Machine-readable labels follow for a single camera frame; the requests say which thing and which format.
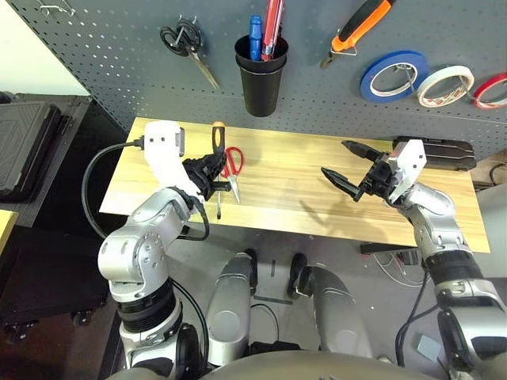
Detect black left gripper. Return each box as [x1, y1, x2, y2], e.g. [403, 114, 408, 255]
[182, 153, 231, 201]

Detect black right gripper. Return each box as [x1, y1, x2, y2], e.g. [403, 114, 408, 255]
[320, 139, 397, 203]

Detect red handled scissors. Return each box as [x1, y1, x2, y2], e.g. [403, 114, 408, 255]
[219, 146, 246, 205]

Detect black orange screwdriver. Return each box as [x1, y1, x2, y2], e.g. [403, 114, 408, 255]
[211, 121, 227, 220]

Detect white tape roll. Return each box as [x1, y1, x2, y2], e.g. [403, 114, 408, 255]
[416, 65, 475, 109]

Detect orange black pliers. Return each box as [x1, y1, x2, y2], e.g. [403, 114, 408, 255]
[319, 0, 397, 70]

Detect red tape roll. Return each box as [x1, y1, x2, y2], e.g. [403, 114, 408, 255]
[473, 71, 507, 110]

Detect grey metal pegboard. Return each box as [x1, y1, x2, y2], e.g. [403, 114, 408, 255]
[7, 0, 507, 162]

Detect black table support bar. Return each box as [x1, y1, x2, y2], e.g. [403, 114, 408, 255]
[360, 241, 419, 257]

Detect blue tape roll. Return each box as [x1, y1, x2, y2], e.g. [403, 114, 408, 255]
[359, 50, 431, 105]

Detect black plastic cup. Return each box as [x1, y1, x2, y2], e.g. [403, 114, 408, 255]
[236, 53, 287, 118]
[233, 33, 290, 74]

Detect black plastic tool case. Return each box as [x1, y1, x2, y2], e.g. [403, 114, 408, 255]
[395, 136, 476, 172]

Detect metal peg hook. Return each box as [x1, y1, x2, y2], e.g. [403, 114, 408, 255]
[176, 14, 199, 43]
[455, 78, 476, 100]
[394, 63, 417, 94]

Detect silver left robot leg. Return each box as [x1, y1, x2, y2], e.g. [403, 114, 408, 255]
[205, 248, 258, 367]

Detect silver robot leg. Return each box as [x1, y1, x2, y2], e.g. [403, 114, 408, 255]
[285, 253, 375, 359]
[205, 248, 258, 367]

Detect silver right robot leg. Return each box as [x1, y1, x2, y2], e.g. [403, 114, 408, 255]
[285, 253, 375, 359]

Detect black equipment cart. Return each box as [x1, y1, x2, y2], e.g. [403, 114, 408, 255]
[0, 93, 132, 341]

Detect black ribbed hard case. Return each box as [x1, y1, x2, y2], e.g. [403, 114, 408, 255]
[0, 101, 72, 203]

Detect small grey block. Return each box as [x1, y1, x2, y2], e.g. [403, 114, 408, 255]
[415, 334, 443, 361]

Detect grey robot torso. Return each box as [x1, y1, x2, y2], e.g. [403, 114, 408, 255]
[102, 350, 448, 380]

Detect yellow wooden board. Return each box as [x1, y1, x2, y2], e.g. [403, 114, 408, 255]
[0, 209, 19, 254]

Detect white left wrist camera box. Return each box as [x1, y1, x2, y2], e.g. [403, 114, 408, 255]
[141, 121, 199, 199]

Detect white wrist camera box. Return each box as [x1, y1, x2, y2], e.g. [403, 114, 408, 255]
[141, 121, 199, 199]
[386, 139, 428, 205]

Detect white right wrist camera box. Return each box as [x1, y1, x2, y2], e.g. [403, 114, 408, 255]
[386, 139, 428, 205]

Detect black handled scissors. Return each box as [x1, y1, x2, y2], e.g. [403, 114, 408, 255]
[159, 17, 221, 90]

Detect white cable bundle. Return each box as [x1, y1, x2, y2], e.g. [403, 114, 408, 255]
[372, 251, 431, 286]

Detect wire pliers holder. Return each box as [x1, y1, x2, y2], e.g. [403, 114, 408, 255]
[330, 27, 358, 57]

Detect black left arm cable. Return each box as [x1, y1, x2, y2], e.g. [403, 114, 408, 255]
[81, 136, 211, 242]

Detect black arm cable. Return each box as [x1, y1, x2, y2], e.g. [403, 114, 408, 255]
[395, 268, 440, 367]
[81, 136, 211, 242]

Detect black floor cable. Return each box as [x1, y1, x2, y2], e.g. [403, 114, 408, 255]
[489, 161, 507, 183]

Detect blue handled screwdriver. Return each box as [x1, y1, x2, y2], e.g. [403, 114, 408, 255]
[248, 14, 263, 61]

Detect black waist cable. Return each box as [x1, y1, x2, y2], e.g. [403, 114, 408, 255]
[249, 302, 280, 345]

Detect red handled screwdriver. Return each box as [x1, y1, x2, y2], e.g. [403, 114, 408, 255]
[259, 0, 279, 60]
[271, 0, 285, 48]

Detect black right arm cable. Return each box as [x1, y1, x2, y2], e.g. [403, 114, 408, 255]
[395, 268, 440, 367]

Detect wire pegboard hook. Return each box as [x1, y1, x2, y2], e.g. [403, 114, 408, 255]
[37, 0, 76, 19]

